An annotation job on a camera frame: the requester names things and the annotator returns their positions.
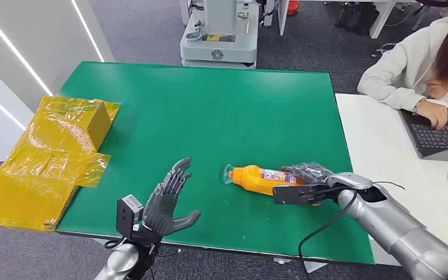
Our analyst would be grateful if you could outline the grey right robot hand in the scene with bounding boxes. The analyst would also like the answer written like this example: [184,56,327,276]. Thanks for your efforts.
[279,162,335,187]

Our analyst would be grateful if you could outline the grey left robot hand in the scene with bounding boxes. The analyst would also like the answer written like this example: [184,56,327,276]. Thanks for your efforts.
[141,157,202,238]

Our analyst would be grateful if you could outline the orange plastic bottle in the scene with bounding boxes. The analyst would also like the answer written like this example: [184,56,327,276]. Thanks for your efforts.
[223,163,306,197]

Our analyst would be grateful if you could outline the green table mat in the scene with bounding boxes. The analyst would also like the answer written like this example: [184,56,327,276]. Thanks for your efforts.
[55,61,376,265]

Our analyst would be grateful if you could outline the white desk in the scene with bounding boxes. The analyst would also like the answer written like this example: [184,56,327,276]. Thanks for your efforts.
[335,93,448,267]

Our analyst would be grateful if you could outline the yellow taped cardboard box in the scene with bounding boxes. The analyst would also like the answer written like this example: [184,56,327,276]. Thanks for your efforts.
[0,95,121,232]

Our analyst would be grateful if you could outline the grey laptop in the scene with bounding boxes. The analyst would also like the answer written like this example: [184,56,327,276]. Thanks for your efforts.
[398,107,448,163]

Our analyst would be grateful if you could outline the person's right hand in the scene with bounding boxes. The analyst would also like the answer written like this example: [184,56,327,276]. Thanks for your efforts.
[415,99,448,131]

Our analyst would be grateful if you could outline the person's hand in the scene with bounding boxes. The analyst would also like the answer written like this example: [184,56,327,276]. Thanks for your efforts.
[427,79,448,100]
[415,99,448,131]

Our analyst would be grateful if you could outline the person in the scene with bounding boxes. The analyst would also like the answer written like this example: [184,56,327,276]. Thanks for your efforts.
[356,5,448,131]

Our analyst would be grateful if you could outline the white panel edge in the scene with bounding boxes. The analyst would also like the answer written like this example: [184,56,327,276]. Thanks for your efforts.
[276,0,290,37]

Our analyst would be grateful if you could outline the person's left hand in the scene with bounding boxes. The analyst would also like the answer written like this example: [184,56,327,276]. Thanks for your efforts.
[427,79,448,100]

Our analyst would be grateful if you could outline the black shoes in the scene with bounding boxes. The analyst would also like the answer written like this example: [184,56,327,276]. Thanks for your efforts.
[335,1,380,36]

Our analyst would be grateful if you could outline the white desk leg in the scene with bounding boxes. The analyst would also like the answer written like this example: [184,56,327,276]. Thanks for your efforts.
[368,0,397,40]

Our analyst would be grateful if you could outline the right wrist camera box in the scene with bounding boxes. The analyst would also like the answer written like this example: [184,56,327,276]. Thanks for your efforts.
[272,184,340,206]

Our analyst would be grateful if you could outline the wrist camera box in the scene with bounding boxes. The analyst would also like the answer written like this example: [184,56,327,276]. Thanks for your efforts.
[272,184,340,206]
[115,194,144,241]

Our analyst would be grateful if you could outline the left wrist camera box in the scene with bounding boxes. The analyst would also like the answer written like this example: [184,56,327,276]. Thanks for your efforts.
[115,194,144,241]

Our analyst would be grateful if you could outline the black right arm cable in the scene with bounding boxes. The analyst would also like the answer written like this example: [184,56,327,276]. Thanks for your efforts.
[297,180,406,280]

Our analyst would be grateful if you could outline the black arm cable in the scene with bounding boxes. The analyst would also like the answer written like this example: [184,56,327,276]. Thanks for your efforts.
[103,237,126,250]
[297,180,406,280]

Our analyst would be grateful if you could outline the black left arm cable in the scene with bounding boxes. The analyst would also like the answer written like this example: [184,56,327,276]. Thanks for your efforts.
[103,237,126,250]

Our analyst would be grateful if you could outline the cable coil on floor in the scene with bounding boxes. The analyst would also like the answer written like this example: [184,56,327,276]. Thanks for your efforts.
[370,42,397,58]

